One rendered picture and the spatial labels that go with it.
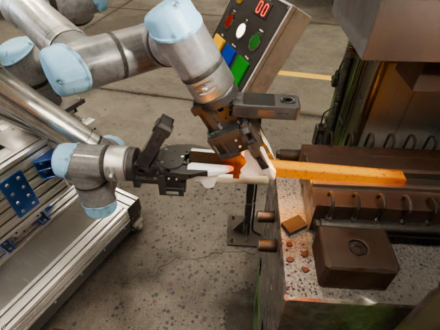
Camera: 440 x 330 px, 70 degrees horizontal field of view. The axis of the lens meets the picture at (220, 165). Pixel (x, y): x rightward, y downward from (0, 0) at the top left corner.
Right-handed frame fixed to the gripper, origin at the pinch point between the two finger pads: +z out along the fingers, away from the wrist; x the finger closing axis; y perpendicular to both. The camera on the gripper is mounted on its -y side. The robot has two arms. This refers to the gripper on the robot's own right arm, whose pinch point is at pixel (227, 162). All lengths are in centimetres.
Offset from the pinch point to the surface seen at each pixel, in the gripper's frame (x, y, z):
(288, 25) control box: -42.0, -13.5, 14.0
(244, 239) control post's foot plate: -52, 100, 10
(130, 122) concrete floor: -158, 103, -82
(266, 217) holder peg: 2.2, 13.7, 9.5
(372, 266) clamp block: 19.1, 3.4, 24.5
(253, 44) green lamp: -45.4, -6.8, 5.1
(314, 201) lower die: 6.4, 2.8, 17.1
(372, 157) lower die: -7.0, 2.2, 31.7
